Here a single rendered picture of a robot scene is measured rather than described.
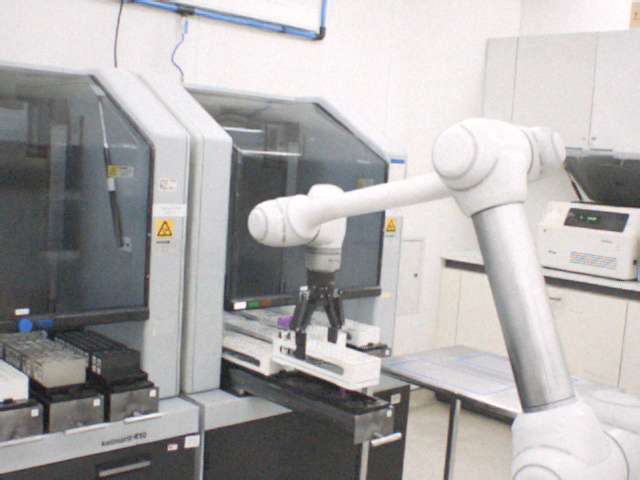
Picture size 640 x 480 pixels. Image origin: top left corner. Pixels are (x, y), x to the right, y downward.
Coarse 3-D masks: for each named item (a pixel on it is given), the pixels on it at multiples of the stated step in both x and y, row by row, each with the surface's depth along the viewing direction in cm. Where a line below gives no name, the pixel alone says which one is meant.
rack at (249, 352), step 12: (228, 336) 228; (240, 336) 228; (228, 348) 228; (240, 348) 215; (252, 348) 215; (264, 348) 216; (240, 360) 216; (252, 360) 224; (264, 360) 207; (264, 372) 208; (276, 372) 209
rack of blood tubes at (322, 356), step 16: (320, 352) 193; (336, 352) 194; (352, 352) 195; (304, 368) 195; (320, 368) 191; (336, 368) 199; (352, 368) 183; (368, 368) 187; (352, 384) 184; (368, 384) 187
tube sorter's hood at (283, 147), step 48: (192, 96) 232; (240, 96) 249; (240, 144) 215; (288, 144) 230; (336, 144) 246; (240, 192) 212; (288, 192) 224; (240, 240) 214; (240, 288) 216; (288, 288) 229
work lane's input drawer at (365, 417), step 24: (240, 384) 212; (264, 384) 205; (288, 384) 199; (312, 384) 206; (336, 384) 202; (288, 408) 198; (312, 408) 191; (336, 408) 186; (360, 408) 183; (384, 408) 188; (360, 432) 182; (384, 432) 188
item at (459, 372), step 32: (416, 352) 241; (448, 352) 244; (480, 352) 246; (416, 384) 211; (448, 384) 207; (480, 384) 209; (512, 384) 211; (576, 384) 214; (512, 416) 187; (448, 448) 257
